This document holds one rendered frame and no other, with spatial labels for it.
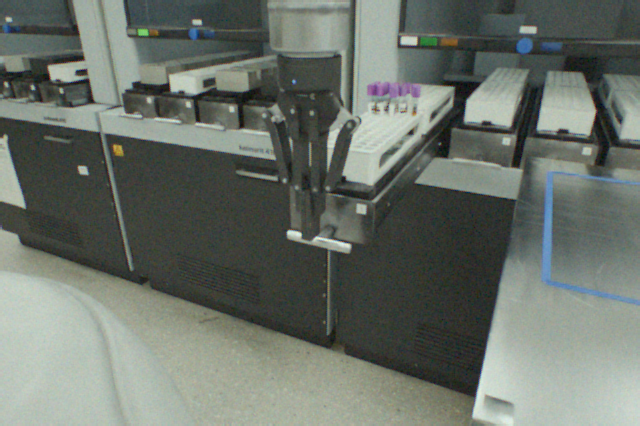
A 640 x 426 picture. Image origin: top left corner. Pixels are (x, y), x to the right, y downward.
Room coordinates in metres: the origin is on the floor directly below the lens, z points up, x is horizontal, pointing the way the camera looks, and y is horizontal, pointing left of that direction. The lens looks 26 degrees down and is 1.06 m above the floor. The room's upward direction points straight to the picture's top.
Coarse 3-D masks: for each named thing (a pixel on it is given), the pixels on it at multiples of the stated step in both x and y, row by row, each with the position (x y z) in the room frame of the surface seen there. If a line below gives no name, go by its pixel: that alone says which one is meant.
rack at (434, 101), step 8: (424, 88) 1.14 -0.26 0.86; (432, 88) 1.15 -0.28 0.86; (440, 88) 1.14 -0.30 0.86; (448, 88) 1.15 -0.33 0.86; (424, 96) 1.03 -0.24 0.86; (432, 96) 1.03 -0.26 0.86; (440, 96) 1.03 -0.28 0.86; (448, 96) 1.08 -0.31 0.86; (424, 104) 0.94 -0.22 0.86; (432, 104) 0.94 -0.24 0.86; (440, 104) 1.12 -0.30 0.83; (448, 104) 1.12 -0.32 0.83; (424, 112) 0.89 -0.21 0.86; (432, 112) 1.10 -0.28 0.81; (440, 112) 1.04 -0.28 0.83; (424, 120) 0.89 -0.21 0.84; (432, 120) 0.95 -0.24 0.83; (424, 128) 0.89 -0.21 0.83
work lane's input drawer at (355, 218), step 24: (432, 144) 0.88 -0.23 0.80; (408, 168) 0.72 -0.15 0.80; (336, 192) 0.60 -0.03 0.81; (360, 192) 0.58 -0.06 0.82; (384, 192) 0.61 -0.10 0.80; (336, 216) 0.59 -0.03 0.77; (360, 216) 0.58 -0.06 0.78; (384, 216) 0.61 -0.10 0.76; (312, 240) 0.56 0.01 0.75; (336, 240) 0.55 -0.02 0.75; (360, 240) 0.58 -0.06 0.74
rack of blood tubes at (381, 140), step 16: (368, 128) 0.75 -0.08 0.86; (384, 128) 0.74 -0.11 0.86; (400, 128) 0.75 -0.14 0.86; (352, 144) 0.65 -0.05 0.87; (368, 144) 0.65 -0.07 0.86; (384, 144) 0.65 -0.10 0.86; (400, 144) 0.78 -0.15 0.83; (352, 160) 0.62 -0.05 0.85; (368, 160) 0.61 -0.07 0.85; (384, 160) 0.75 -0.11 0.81; (352, 176) 0.62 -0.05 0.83; (368, 176) 0.61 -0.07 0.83
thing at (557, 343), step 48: (528, 192) 0.57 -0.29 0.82; (576, 192) 0.57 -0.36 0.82; (624, 192) 0.57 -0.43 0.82; (528, 240) 0.43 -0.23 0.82; (576, 240) 0.43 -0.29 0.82; (624, 240) 0.43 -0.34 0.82; (528, 288) 0.34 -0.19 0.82; (576, 288) 0.34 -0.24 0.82; (624, 288) 0.34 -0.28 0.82; (528, 336) 0.28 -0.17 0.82; (576, 336) 0.27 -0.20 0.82; (624, 336) 0.27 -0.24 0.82; (480, 384) 0.23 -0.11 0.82; (528, 384) 0.23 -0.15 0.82; (576, 384) 0.23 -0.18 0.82; (624, 384) 0.23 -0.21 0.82
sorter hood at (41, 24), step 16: (0, 0) 1.75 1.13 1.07; (16, 0) 1.71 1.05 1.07; (32, 0) 1.67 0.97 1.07; (48, 0) 1.64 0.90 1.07; (64, 0) 1.60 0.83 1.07; (0, 16) 1.76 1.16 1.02; (16, 16) 1.72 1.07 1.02; (32, 16) 1.68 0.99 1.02; (48, 16) 1.65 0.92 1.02; (64, 16) 1.61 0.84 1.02; (0, 32) 1.76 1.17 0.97; (16, 32) 1.72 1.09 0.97; (32, 32) 1.67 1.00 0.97; (48, 32) 1.64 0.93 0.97; (64, 32) 1.60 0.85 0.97
